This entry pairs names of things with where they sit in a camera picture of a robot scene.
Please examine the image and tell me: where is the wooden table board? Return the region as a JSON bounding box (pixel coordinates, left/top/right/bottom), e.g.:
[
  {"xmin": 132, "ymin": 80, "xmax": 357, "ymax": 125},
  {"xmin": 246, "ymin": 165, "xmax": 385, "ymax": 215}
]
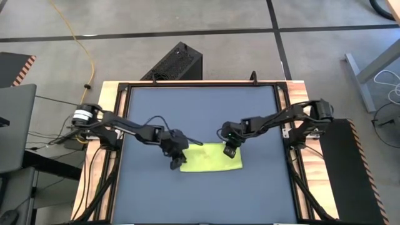
[{"xmin": 71, "ymin": 80, "xmax": 341, "ymax": 221}]

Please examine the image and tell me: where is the small black orange-striped mat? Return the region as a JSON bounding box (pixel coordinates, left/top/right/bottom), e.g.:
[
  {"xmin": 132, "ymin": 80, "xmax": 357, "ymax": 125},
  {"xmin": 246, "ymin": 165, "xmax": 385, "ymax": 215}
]
[{"xmin": 0, "ymin": 51, "xmax": 38, "ymax": 88}]

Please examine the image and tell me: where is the black floor cable loop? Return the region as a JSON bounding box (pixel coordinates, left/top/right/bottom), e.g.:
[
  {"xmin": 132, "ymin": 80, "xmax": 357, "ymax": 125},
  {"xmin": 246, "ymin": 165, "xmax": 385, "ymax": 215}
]
[{"xmin": 371, "ymin": 102, "xmax": 400, "ymax": 149}]

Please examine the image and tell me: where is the wooden desk corner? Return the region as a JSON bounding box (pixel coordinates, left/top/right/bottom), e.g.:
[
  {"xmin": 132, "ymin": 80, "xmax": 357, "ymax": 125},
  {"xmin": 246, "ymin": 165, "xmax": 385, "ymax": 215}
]
[{"xmin": 386, "ymin": 0, "xmax": 400, "ymax": 24}]

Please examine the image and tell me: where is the grey metal desk frame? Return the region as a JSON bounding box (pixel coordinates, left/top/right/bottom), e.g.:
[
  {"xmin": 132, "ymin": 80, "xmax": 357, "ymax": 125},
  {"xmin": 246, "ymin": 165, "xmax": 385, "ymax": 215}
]
[{"xmin": 344, "ymin": 39, "xmax": 400, "ymax": 114}]

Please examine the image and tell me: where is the white cable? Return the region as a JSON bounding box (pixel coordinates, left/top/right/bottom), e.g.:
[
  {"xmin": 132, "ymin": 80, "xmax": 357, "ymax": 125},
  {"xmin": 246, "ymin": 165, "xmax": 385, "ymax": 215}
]
[{"xmin": 373, "ymin": 69, "xmax": 400, "ymax": 106}]

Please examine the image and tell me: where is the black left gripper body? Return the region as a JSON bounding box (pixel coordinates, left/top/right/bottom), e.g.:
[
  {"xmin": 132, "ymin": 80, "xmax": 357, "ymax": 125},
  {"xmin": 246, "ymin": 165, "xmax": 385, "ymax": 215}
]
[{"xmin": 161, "ymin": 128, "xmax": 190, "ymax": 157}]

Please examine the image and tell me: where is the black table frame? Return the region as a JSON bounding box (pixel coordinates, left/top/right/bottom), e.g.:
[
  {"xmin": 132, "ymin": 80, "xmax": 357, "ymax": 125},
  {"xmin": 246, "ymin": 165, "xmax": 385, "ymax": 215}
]
[{"xmin": 111, "ymin": 81, "xmax": 301, "ymax": 224}]

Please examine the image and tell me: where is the large black orange-striped mat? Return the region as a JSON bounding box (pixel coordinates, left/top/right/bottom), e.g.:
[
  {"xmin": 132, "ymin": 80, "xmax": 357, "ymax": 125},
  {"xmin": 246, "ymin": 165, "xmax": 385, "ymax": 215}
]
[{"xmin": 319, "ymin": 117, "xmax": 391, "ymax": 225}]

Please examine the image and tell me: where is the yellow-green microfibre towel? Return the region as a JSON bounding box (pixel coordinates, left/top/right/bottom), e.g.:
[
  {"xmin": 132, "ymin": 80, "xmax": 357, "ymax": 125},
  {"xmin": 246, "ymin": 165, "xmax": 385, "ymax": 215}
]
[{"xmin": 179, "ymin": 142, "xmax": 244, "ymax": 173}]

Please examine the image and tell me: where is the dark computer mouse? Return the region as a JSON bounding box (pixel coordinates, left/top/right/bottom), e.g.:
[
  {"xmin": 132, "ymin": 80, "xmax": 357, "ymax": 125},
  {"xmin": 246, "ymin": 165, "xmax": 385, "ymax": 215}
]
[{"xmin": 0, "ymin": 208, "xmax": 19, "ymax": 225}]

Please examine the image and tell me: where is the black hose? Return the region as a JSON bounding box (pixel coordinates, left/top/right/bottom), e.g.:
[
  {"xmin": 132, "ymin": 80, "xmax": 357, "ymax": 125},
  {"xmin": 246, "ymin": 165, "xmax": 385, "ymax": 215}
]
[{"xmin": 369, "ymin": 0, "xmax": 397, "ymax": 21}]

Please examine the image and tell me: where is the grey flat cover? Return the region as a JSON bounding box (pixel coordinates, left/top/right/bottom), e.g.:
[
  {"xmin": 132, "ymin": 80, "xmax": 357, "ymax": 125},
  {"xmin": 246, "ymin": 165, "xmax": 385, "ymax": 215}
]
[{"xmin": 0, "ymin": 83, "xmax": 38, "ymax": 174}]

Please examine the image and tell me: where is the yellow hanging cable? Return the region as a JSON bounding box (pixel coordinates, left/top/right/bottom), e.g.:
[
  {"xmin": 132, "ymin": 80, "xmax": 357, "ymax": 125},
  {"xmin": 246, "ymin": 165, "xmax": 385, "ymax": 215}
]
[{"xmin": 48, "ymin": 0, "xmax": 96, "ymax": 106}]

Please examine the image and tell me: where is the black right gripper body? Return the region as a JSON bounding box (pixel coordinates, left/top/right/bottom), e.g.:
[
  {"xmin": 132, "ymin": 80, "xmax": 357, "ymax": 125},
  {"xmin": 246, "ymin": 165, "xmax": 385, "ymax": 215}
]
[{"xmin": 219, "ymin": 120, "xmax": 248, "ymax": 147}]

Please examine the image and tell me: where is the black computer tower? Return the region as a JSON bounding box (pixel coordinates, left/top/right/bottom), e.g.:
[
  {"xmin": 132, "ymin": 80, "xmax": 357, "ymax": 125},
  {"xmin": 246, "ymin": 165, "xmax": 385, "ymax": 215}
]
[{"xmin": 140, "ymin": 41, "xmax": 204, "ymax": 81}]

